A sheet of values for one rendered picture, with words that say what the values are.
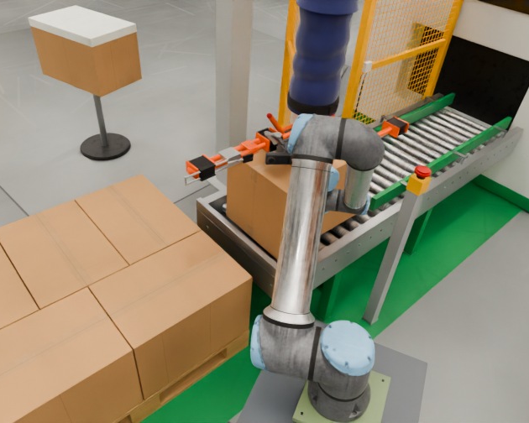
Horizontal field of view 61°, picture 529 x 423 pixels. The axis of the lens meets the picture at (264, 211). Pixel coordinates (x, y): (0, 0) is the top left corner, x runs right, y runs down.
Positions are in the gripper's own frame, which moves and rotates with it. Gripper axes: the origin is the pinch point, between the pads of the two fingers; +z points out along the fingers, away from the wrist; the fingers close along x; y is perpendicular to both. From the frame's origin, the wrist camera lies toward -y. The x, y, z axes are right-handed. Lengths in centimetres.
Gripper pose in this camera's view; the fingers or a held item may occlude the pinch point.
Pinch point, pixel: (264, 141)
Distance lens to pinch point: 190.3
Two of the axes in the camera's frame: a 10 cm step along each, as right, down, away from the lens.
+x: 0.7, -7.7, -6.4
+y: 7.5, -3.8, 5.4
